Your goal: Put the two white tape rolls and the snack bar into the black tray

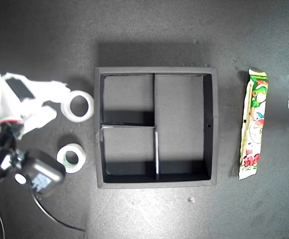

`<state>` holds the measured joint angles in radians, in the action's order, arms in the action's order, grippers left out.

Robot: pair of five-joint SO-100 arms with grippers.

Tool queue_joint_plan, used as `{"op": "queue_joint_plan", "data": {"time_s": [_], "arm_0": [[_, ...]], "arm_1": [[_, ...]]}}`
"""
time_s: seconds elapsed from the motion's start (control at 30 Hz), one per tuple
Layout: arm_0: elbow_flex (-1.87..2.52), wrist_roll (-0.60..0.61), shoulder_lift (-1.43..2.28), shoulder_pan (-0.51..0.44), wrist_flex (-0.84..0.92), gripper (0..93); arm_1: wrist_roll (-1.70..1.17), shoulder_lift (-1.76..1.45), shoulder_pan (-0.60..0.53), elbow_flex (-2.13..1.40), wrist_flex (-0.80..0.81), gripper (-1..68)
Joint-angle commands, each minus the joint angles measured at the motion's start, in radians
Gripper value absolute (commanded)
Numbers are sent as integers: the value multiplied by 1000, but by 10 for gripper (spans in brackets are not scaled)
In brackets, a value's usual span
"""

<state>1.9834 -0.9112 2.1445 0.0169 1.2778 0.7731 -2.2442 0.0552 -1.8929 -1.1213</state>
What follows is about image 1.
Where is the large white tape roll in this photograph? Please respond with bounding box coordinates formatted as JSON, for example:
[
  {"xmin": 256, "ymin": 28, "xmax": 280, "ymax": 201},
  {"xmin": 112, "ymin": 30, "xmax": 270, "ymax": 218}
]
[{"xmin": 60, "ymin": 90, "xmax": 95, "ymax": 123}]

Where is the green printed snack bar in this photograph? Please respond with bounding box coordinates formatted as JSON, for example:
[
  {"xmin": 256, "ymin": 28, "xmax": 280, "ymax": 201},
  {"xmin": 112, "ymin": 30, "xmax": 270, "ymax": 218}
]
[{"xmin": 238, "ymin": 69, "xmax": 270, "ymax": 181}]

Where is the small white tape roll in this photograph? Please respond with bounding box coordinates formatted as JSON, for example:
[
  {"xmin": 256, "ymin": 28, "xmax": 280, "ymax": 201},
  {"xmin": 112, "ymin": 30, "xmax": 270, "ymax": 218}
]
[{"xmin": 56, "ymin": 143, "xmax": 87, "ymax": 174}]

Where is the black tray with wells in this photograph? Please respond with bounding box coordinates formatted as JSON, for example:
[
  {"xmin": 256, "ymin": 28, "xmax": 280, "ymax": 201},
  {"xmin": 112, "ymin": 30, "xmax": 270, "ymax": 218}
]
[{"xmin": 94, "ymin": 66, "xmax": 219, "ymax": 189}]

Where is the red black gripper wire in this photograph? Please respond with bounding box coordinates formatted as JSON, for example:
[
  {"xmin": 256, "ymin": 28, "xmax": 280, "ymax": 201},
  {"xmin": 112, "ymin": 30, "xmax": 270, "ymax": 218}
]
[{"xmin": 0, "ymin": 119, "xmax": 24, "ymax": 125}]

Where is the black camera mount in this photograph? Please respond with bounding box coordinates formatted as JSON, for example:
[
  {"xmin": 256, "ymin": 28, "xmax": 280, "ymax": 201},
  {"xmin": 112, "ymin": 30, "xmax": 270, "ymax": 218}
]
[{"xmin": 0, "ymin": 121, "xmax": 27, "ymax": 182}]

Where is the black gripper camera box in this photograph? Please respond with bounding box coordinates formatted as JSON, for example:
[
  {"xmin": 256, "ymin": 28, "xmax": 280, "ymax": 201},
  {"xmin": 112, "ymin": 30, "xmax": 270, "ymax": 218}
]
[{"xmin": 14, "ymin": 148, "xmax": 67, "ymax": 198}]

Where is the black camera cable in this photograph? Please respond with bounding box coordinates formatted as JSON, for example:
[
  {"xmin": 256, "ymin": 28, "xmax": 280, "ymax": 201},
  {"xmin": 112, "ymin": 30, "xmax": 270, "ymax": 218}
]
[{"xmin": 31, "ymin": 188, "xmax": 88, "ymax": 235}]

